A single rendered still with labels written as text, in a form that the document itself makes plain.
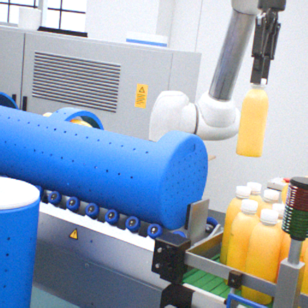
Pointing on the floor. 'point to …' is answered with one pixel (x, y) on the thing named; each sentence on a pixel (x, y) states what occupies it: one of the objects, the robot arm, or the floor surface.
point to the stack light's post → (289, 284)
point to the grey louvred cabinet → (92, 76)
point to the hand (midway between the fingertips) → (260, 71)
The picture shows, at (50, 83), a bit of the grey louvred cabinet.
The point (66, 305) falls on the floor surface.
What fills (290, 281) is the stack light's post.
